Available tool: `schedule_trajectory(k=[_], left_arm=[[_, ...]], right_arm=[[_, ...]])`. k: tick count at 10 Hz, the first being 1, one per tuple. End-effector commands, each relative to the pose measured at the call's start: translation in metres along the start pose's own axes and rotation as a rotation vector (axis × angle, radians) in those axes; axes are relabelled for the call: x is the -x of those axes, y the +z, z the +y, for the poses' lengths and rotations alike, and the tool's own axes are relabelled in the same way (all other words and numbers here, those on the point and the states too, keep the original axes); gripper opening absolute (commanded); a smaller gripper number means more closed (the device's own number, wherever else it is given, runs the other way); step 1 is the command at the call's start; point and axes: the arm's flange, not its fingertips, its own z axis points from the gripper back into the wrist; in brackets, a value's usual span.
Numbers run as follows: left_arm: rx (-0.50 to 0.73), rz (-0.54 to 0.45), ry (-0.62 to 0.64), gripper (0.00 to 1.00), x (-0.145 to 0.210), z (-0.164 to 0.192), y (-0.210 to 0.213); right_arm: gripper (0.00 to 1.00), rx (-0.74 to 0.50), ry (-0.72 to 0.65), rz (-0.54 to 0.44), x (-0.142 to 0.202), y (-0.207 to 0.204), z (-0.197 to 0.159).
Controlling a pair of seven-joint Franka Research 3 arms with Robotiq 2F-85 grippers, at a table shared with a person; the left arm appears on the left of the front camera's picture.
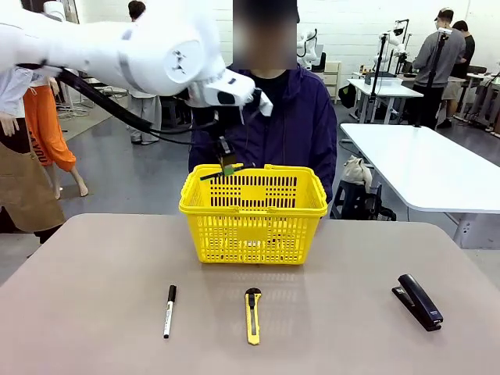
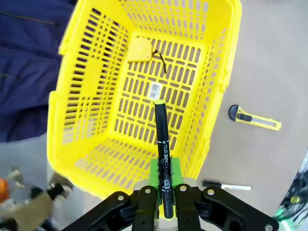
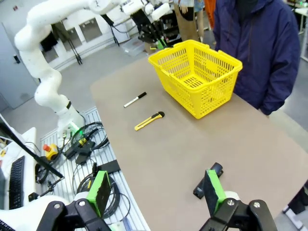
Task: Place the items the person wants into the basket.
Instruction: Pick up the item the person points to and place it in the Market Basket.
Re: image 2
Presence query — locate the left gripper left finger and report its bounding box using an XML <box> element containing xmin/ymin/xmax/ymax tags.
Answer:
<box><xmin>63</xmin><ymin>158</ymin><xmax>161</xmax><ymax>231</ymax></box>

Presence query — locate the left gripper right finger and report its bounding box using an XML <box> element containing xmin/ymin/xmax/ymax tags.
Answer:
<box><xmin>172</xmin><ymin>157</ymin><xmax>280</xmax><ymax>231</ymax></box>

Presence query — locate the black highlighter pen yellow cap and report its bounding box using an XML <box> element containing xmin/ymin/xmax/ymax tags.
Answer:
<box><xmin>154</xmin><ymin>100</ymin><xmax>175</xmax><ymax>219</ymax></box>

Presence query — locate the yellow tape measure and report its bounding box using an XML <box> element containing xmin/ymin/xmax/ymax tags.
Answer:
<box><xmin>127</xmin><ymin>37</ymin><xmax>167</xmax><ymax>74</ymax></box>

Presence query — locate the yellow plastic shopping basket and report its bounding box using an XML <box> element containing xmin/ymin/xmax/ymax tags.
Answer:
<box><xmin>47</xmin><ymin>0</ymin><xmax>243</xmax><ymax>200</ymax></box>

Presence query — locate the person in purple jacket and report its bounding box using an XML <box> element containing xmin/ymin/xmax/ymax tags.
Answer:
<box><xmin>0</xmin><ymin>0</ymin><xmax>75</xmax><ymax>143</ymax></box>

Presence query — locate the white marker black cap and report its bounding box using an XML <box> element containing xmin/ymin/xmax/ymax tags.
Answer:
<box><xmin>202</xmin><ymin>180</ymin><xmax>252</xmax><ymax>192</ymax></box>

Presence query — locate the yellow utility knife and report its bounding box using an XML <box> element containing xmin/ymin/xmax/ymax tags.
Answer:
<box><xmin>228</xmin><ymin>104</ymin><xmax>282</xmax><ymax>132</ymax></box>

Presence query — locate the black cable bundle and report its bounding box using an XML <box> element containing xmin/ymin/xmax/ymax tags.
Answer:
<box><xmin>274</xmin><ymin>148</ymin><xmax>308</xmax><ymax>231</ymax></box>

